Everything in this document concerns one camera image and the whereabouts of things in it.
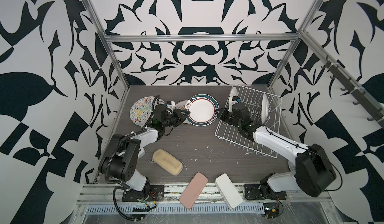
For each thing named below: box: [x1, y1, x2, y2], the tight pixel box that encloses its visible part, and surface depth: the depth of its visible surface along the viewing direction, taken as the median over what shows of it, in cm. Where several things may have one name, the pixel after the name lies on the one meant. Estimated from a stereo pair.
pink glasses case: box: [179, 172, 208, 210], surface depth 75 cm
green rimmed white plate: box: [186, 93, 220, 127], surface depth 89 cm
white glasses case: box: [214, 173, 244, 210], surface depth 73 cm
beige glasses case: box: [148, 149, 184, 176], surface depth 83 cm
